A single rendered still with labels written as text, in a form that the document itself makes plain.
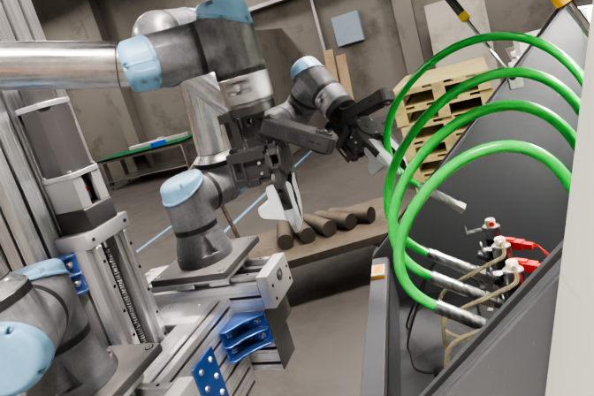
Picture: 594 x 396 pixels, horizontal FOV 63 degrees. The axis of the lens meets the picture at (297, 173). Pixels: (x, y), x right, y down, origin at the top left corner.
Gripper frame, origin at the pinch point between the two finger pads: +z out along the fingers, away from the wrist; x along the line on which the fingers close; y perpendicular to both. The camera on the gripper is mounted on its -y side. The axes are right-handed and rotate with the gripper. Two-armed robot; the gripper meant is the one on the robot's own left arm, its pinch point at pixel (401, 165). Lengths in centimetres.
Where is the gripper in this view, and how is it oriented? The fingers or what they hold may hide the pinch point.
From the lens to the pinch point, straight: 97.8
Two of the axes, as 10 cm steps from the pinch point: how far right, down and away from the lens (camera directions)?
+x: -7.5, 1.3, -6.5
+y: -4.0, 6.9, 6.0
